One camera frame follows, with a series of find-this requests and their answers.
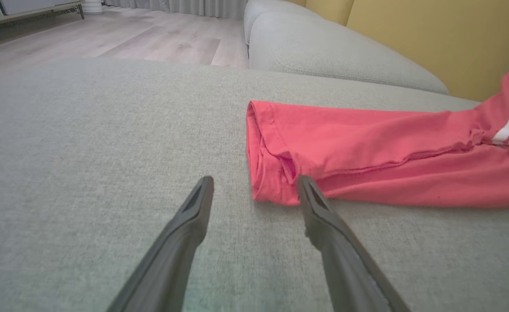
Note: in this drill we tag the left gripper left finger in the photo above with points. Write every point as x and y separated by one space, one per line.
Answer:
172 255

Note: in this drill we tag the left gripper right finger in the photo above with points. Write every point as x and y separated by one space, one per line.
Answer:
345 260

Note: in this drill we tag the red basketball jersey white trim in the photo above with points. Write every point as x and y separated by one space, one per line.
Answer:
388 147

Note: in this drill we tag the large grey sofa seat cushion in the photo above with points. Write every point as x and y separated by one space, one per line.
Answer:
85 151

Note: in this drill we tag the yellow sofa back cushion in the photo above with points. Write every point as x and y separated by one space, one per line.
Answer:
445 43

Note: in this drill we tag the grey curtain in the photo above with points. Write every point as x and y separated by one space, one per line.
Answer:
185 6

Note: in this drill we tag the white round floor object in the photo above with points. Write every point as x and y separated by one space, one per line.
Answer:
93 6

